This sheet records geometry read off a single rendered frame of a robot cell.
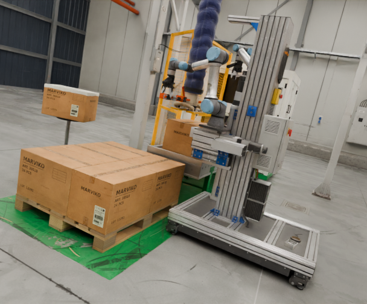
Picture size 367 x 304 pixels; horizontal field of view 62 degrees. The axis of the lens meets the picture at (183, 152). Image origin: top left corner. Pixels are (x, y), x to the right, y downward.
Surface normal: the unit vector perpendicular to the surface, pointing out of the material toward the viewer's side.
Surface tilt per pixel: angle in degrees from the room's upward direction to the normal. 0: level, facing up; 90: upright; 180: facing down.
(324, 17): 90
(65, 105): 90
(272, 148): 90
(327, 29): 90
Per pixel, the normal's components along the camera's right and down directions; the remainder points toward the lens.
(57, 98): -0.11, 0.17
